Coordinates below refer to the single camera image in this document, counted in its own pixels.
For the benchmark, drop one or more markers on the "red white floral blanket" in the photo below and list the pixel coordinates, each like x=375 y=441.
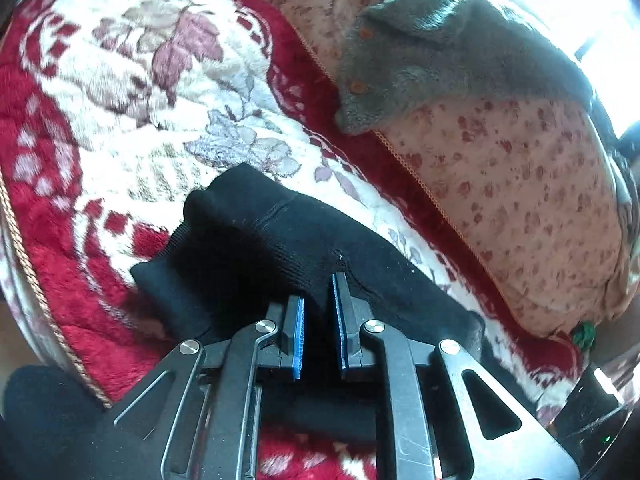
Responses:
x=112 y=113

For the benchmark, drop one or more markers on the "grey fleece garment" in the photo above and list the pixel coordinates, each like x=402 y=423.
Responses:
x=402 y=54

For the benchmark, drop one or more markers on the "black knit pants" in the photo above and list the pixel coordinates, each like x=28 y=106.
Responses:
x=245 y=241

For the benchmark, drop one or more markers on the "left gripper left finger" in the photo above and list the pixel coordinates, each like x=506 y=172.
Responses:
x=282 y=348

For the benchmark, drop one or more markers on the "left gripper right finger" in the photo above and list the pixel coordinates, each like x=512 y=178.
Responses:
x=355 y=361

